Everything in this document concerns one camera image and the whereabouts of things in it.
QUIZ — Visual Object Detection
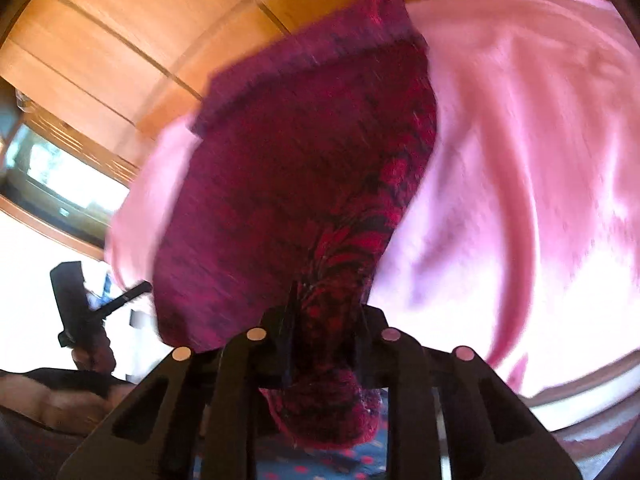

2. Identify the pink bed sheet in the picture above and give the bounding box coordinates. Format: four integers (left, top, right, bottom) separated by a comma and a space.
104, 0, 640, 411

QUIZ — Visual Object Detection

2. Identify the wooden wardrobe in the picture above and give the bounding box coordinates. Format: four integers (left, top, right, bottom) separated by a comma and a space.
0, 0, 601, 173

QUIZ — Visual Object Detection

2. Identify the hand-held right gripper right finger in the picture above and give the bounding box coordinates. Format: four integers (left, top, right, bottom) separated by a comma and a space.
350, 306, 583, 480

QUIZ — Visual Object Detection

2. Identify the red patterned knit sweater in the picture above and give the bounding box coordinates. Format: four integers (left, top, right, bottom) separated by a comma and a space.
150, 0, 441, 448

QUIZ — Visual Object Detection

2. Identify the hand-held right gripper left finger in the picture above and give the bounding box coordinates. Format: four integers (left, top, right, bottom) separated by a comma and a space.
57, 305, 297, 480

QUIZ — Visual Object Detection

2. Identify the grey bed base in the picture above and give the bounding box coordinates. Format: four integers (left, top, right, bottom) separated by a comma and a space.
530, 352, 640, 433

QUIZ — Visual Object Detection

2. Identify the person's left hand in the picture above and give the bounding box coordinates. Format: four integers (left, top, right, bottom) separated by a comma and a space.
71, 334, 117, 374

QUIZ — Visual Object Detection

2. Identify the window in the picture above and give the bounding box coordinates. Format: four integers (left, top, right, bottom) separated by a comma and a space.
0, 124, 132, 235

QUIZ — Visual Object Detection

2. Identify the person's left forearm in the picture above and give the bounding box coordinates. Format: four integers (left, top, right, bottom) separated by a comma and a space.
0, 367, 137, 435

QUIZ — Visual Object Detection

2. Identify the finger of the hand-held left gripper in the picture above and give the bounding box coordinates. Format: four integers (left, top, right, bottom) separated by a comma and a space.
100, 281, 152, 313

